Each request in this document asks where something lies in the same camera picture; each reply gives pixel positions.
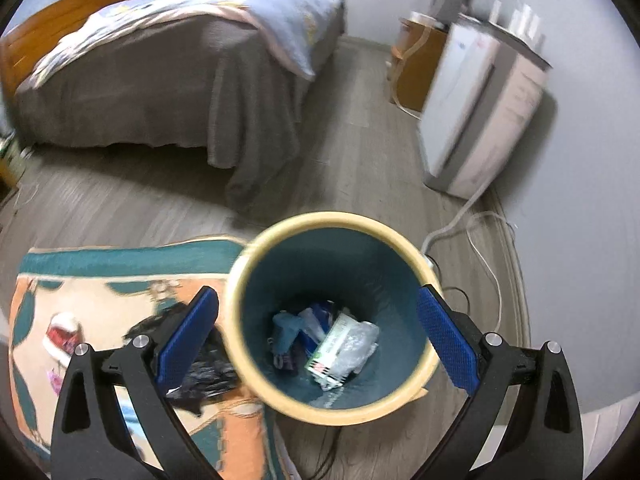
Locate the bed with grey blanket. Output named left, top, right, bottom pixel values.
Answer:
left=14, top=0, right=346, bottom=209

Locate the clear plastic bag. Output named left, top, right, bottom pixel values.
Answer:
left=320, top=322, right=380, bottom=390

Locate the blue surgical face mask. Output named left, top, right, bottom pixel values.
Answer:
left=269, top=311, right=306, bottom=372

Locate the white power cable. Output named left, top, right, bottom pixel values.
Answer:
left=418, top=179, right=516, bottom=331

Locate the yellow teal trash bin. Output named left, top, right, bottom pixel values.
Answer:
left=222, top=211, right=439, bottom=426

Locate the teal orange patterned rug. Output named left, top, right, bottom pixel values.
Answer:
left=9, top=236, right=299, bottom=479

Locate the wooden headboard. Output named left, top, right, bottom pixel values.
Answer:
left=1, top=0, right=124, bottom=100

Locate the red white wrapper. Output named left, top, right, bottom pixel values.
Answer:
left=42, top=312, right=84, bottom=367

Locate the wooden cabinet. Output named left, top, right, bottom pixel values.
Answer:
left=387, top=11, right=448, bottom=117

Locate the light blue cartoon duvet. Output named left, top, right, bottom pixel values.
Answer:
left=30, top=0, right=344, bottom=88

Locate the green white box in bin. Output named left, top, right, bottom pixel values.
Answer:
left=305, top=313, right=358, bottom=382

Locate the white air purifier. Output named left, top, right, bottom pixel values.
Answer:
left=418, top=15, right=551, bottom=200

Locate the black plastic bag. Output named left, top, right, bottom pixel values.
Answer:
left=122, top=302, right=240, bottom=417

